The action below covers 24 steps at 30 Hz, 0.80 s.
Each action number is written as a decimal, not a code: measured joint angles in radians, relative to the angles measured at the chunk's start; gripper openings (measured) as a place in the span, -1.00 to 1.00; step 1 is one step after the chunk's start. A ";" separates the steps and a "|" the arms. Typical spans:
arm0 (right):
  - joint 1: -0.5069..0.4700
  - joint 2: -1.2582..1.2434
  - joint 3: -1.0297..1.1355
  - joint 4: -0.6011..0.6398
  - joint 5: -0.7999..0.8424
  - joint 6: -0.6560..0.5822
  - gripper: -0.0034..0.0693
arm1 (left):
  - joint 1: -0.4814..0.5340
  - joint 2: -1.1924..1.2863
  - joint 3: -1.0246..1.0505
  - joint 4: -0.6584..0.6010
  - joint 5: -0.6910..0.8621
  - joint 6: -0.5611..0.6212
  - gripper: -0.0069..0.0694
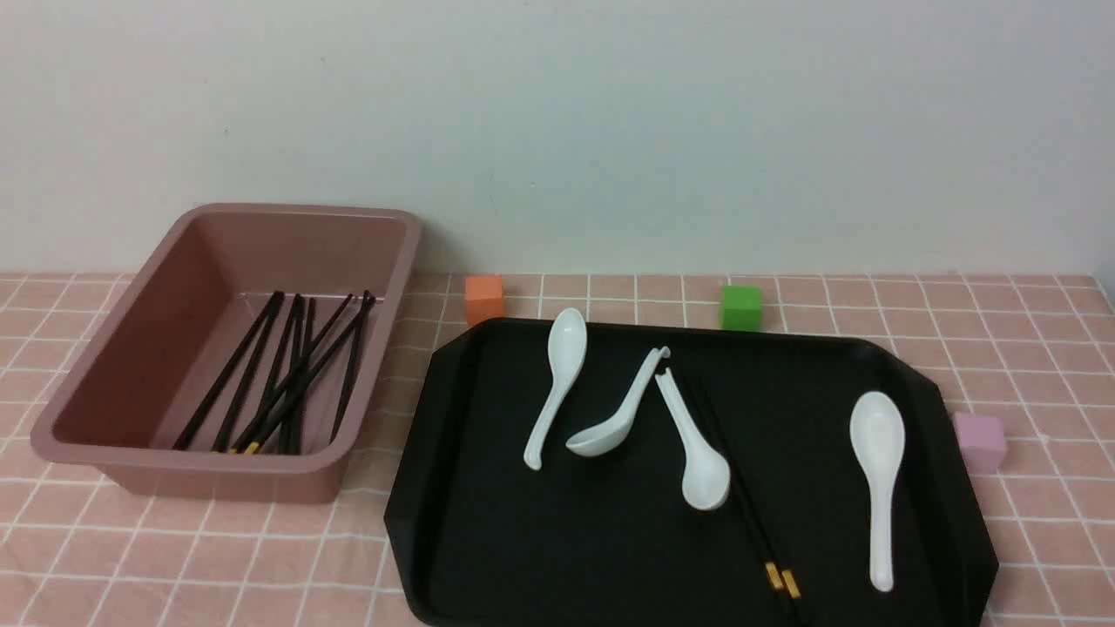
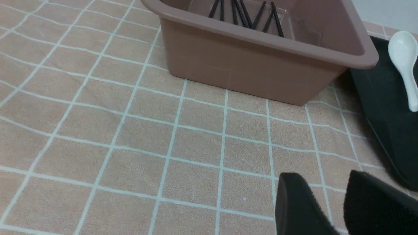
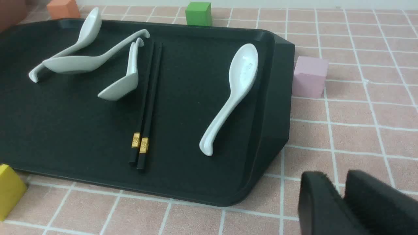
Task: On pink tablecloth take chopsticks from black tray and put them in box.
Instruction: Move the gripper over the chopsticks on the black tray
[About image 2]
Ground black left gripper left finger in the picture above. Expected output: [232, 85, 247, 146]
[275, 173, 339, 235]

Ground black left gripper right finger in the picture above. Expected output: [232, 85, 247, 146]
[344, 170, 418, 235]

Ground black plastic tray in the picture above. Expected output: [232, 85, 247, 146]
[349, 36, 418, 192]

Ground white ceramic spoon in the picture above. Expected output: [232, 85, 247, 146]
[388, 31, 418, 112]

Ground pink plastic bin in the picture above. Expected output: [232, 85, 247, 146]
[142, 0, 379, 106]

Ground black chopstick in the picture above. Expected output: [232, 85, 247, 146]
[231, 0, 238, 25]
[219, 0, 225, 22]
[239, 0, 253, 29]
[271, 1, 284, 38]
[252, 1, 266, 30]
[209, 0, 219, 18]

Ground checkered peach tablecloth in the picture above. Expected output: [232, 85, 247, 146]
[0, 0, 417, 235]

